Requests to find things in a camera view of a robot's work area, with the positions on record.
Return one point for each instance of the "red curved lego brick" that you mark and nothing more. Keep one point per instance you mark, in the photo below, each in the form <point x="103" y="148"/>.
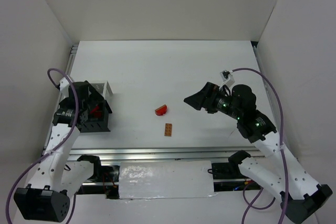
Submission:
<point x="162" y="110"/>

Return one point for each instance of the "white slatted container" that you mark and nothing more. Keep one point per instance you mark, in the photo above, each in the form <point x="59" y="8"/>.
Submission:
<point x="103" y="87"/>

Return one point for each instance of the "black slatted container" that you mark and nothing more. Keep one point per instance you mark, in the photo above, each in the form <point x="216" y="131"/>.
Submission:
<point x="92" y="125"/>

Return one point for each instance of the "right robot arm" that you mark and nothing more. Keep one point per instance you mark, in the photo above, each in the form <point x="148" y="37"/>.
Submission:
<point x="298" y="192"/>

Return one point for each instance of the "silver tape sheet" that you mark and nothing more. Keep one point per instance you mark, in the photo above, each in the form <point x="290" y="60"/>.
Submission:
<point x="156" y="180"/>

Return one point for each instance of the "aluminium frame rail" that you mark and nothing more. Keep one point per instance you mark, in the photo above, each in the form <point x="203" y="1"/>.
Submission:
<point x="109" y="156"/>

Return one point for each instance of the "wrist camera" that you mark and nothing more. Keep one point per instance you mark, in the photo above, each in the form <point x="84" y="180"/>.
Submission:
<point x="64" y="87"/>
<point x="227" y="78"/>

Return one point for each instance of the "orange flat lego plate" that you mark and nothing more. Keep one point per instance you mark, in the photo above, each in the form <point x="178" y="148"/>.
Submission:
<point x="168" y="130"/>

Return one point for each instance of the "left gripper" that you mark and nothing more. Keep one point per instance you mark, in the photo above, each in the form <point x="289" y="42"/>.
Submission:
<point x="97" y="123"/>

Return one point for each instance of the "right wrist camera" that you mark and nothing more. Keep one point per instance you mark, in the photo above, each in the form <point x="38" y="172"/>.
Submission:
<point x="227" y="78"/>

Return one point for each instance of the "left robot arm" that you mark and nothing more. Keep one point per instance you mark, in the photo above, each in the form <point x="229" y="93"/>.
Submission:
<point x="46" y="197"/>

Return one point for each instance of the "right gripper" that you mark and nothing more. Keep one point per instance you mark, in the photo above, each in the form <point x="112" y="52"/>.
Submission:
<point x="208" y="98"/>

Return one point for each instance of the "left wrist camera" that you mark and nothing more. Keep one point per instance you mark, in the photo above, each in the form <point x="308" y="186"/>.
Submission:
<point x="64" y="87"/>

